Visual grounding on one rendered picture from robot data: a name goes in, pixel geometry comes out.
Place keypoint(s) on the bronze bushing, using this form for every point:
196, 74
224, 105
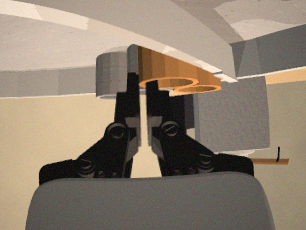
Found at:
207, 82
153, 65

